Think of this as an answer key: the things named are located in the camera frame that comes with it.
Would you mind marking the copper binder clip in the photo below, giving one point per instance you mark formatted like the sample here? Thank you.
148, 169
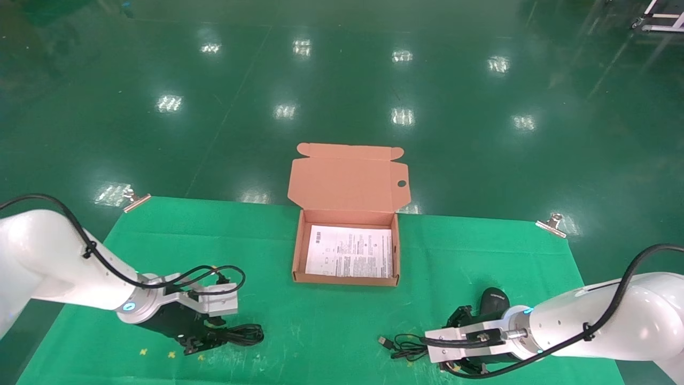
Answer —
550, 225
136, 201

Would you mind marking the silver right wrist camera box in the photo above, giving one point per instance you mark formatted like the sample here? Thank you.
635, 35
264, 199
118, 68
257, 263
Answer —
454, 339

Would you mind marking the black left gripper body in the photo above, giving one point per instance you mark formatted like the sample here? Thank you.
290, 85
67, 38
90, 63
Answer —
173, 320

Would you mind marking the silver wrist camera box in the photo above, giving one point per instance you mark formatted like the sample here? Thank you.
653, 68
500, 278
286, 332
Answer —
454, 339
219, 302

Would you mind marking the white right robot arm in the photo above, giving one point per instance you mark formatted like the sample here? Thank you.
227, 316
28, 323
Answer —
614, 321

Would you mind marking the orange cardboard box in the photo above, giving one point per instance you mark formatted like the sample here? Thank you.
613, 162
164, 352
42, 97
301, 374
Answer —
347, 182

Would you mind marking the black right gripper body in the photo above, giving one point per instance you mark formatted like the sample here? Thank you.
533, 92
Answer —
494, 360

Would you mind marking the white printed paper sheet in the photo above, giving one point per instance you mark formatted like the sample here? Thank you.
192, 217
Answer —
347, 251

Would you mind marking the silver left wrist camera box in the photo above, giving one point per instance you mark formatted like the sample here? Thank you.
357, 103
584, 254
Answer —
219, 302

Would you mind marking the green table mat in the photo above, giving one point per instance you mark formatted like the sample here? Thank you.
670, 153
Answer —
320, 321

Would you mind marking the white wheeled cart frame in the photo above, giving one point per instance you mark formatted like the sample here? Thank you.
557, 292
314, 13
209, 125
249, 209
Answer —
665, 28

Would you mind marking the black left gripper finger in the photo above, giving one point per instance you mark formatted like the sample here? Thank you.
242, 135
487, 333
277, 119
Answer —
216, 322
197, 343

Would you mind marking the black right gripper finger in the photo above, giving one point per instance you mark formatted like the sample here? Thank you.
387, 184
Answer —
463, 317
466, 368

